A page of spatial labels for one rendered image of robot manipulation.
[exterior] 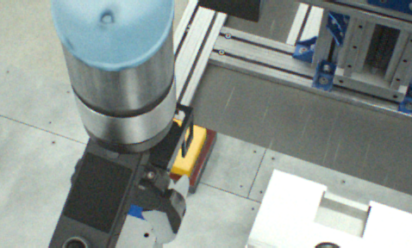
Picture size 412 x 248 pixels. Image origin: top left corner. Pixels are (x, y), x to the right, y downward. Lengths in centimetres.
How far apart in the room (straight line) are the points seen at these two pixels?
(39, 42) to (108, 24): 162
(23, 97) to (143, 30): 58
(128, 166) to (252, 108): 111
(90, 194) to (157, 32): 18
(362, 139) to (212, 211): 79
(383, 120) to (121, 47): 129
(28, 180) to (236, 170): 25
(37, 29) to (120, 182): 152
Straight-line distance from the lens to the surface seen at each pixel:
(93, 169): 66
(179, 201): 73
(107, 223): 66
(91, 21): 51
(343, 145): 173
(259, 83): 179
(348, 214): 94
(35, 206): 101
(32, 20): 218
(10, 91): 110
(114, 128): 61
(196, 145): 99
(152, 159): 70
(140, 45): 53
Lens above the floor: 170
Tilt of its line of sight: 60 degrees down
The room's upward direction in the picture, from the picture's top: 1 degrees clockwise
